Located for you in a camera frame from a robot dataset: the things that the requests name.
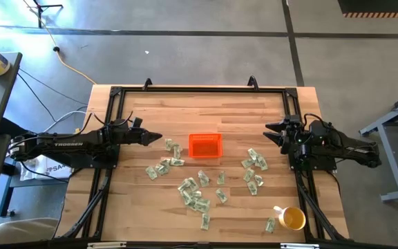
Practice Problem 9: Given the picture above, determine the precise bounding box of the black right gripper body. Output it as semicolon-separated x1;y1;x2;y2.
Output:
278;122;305;156

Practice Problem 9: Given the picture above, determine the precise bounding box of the orange plastic mesh basket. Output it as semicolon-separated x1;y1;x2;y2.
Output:
188;133;224;159

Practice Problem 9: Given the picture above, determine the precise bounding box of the white printed plastic bag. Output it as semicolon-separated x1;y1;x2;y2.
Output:
19;154;74;181

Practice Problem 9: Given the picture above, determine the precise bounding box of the yellow mug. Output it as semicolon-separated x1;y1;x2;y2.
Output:
273;205;307;232

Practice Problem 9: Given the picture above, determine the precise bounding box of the yellow extension cable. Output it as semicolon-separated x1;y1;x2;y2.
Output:
21;0;98;86

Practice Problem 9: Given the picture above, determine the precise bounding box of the black right camera cable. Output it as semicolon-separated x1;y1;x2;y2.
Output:
302;112;334;128

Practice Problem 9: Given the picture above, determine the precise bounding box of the black aluminium table frame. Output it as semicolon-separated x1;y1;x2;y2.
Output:
52;75;352;249

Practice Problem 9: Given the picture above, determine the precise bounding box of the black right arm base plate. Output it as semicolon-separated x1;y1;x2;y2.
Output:
287;151;339;173

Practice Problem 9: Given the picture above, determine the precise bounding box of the blue desk foot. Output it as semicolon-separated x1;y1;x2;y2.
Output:
0;157;17;219

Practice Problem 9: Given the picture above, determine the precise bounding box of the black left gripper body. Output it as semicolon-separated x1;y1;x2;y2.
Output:
125;124;146;147

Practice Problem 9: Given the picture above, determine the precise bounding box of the black hazard-striped mat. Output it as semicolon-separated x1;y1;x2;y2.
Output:
337;0;398;19

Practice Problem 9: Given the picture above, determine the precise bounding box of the black desk support beam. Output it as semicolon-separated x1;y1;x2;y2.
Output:
0;117;27;138

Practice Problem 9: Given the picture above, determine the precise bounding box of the grey metal table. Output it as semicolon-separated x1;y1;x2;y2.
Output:
359;88;398;203

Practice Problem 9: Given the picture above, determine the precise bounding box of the black tripod stand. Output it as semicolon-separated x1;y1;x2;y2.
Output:
29;0;64;29

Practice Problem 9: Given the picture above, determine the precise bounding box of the silver metal bracket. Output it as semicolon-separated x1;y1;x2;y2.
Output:
280;243;321;249
86;241;127;249

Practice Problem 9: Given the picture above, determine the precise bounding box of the white cable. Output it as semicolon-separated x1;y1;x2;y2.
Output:
43;109;88;134

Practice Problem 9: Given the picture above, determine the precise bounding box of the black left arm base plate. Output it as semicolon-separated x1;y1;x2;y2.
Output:
69;144;121;170

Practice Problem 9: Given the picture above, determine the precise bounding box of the black floor cable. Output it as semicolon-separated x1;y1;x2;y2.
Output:
16;67;88;122

